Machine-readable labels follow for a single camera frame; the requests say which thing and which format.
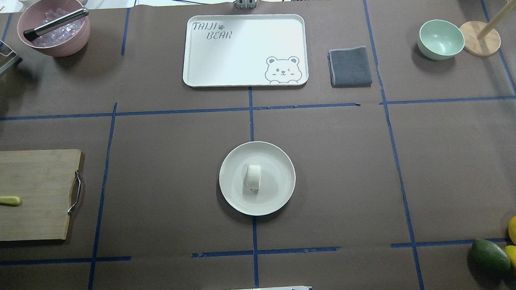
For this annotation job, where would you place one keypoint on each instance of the steel black-tipped tongs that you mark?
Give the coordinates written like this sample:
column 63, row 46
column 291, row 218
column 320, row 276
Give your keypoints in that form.
column 68, row 22

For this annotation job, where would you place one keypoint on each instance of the bamboo cutting board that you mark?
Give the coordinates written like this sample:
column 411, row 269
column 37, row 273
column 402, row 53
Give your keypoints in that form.
column 49, row 186

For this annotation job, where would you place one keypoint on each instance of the beige round plate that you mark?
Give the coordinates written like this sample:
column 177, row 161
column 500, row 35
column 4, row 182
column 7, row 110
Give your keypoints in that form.
column 278, row 178

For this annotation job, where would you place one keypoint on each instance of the wooden mug stand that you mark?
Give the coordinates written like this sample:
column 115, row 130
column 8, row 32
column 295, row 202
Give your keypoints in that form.
column 481, row 39

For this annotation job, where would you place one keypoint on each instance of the grey folded cloth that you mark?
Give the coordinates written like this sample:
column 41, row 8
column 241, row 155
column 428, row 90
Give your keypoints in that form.
column 349, row 67

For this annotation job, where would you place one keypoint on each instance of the green avocado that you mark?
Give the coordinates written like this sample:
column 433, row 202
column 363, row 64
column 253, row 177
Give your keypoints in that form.
column 490, row 258

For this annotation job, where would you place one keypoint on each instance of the mint green bowl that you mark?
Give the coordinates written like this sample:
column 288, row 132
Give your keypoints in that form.
column 440, row 40

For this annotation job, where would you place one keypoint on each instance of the pink bowl with ice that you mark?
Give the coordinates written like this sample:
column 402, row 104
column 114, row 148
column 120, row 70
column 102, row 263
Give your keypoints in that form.
column 62, row 41

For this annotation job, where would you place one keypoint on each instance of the white bear tray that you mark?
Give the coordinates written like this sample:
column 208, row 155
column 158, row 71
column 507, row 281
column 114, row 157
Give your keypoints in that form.
column 245, row 50

